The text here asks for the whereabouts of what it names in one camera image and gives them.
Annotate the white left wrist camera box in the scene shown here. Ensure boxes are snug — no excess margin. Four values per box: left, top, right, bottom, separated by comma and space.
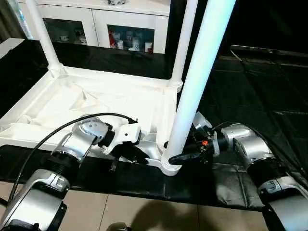
103, 123, 142, 155

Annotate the light blue plastic bottle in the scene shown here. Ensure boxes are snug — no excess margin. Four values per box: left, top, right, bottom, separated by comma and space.
13, 0, 33, 40

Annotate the glossy black long bar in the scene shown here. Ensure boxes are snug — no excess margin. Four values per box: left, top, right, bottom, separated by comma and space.
231, 45, 308, 57

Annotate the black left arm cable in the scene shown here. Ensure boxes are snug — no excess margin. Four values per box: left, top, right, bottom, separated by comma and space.
5, 113, 138, 203

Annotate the white plastic table top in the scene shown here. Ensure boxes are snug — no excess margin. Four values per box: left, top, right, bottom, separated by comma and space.
0, 65, 184, 177

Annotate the black work mat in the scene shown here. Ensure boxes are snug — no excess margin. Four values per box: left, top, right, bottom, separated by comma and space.
0, 38, 308, 212

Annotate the white plastic table leg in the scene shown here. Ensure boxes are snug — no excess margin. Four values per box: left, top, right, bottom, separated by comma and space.
161, 0, 236, 167
25, 0, 65, 77
168, 0, 199, 92

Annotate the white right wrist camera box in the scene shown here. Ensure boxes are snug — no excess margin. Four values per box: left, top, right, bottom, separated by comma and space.
192, 112, 213, 133

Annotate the white cabinet with glass doors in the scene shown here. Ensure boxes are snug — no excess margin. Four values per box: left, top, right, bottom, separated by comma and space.
14, 0, 171, 54

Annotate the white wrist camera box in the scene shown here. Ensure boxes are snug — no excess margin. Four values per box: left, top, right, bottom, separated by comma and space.
192, 112, 213, 133
103, 123, 142, 155

